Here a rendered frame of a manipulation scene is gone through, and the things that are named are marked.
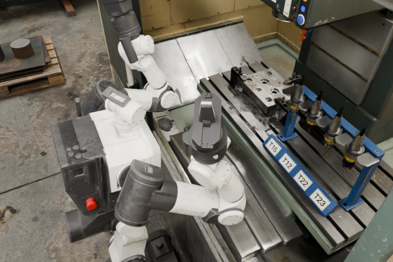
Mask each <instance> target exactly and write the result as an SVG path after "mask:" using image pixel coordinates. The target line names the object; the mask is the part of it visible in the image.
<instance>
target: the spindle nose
mask: <svg viewBox="0 0 393 262"><path fill-rule="evenodd" d="M271 10H272V11H271V13H272V15H273V16H274V17H275V18H277V19H279V20H282V21H285V22H292V21H291V20H289V19H288V18H286V17H285V16H284V15H282V14H280V13H279V12H277V11H276V10H275V9H273V8H272V9H271Z"/></svg>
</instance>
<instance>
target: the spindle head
mask: <svg viewBox="0 0 393 262"><path fill-rule="evenodd" d="M261 1H263V2H264V3H265V4H267V5H268V6H270V7H272V8H273V9H275V10H276V11H277V12H279V13H280V14H282V15H283V13H284V6H285V0H276V2H273V1H272V0H261ZM300 1H301V0H298V3H297V4H294V3H293V1H291V6H292V5H295V6H296V8H297V9H296V11H295V12H292V11H291V7H290V10H289V15H290V13H293V14H294V16H295V18H294V20H292V22H294V23H296V20H297V15H298V10H299V4H300ZM383 9H386V8H385V7H383V6H381V5H379V4H377V3H375V2H372V1H370V0H311V2H310V5H309V10H308V14H307V17H306V22H305V27H304V30H309V29H313V28H316V27H320V26H324V25H328V24H331V23H335V22H339V21H342V20H346V19H350V18H354V17H357V16H361V15H365V14H368V13H372V12H376V11H380V10H383ZM284 16H285V15H284ZM285 17H286V16H285ZM286 18H288V19H289V16H288V17H286Z"/></svg>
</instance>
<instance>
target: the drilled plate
mask: <svg viewBox="0 0 393 262"><path fill-rule="evenodd" d="M268 71H269V72H268ZM269 75H270V76H269ZM247 78H248V79H247ZM249 78H250V79H249ZM252 78H253V79H252ZM263 78H264V79H263ZM267 79H268V80H267ZM246 80H247V81H248V82H247V81H242V80H241V79H240V78H239V82H238V85H239V86H240V87H241V88H242V89H243V90H244V91H245V92H246V93H247V94H248V95H249V97H250V98H251V99H252V100H253V101H254V102H255V103H256V104H257V105H258V106H259V107H260V108H261V109H262V110H263V111H264V112H265V113H266V114H267V113H270V112H273V111H276V110H279V109H280V106H279V105H278V104H277V103H276V102H275V101H274V100H272V98H275V96H276V97H278V98H280V97H281V99H282V98H283V96H285V101H286V103H287V104H288V105H289V106H290V103H291V101H290V97H291V96H286V95H284V94H283V93H282V89H284V88H288V87H291V86H292V85H290V84H288V85H284V83H283V82H284V81H285V80H284V79H283V78H282V77H281V76H280V75H279V74H278V73H276V72H275V71H274V70H273V69H272V68H269V69H266V70H263V71H259V72H257V73H253V74H249V75H246ZM274 80H275V81H274ZM250 81H251V82H250ZM269 81H270V83H269ZM260 82H261V83H260ZM251 84H252V85H251ZM261 90H262V91H261ZM279 92H280V93H279ZM268 96H269V98H266V97H268Z"/></svg>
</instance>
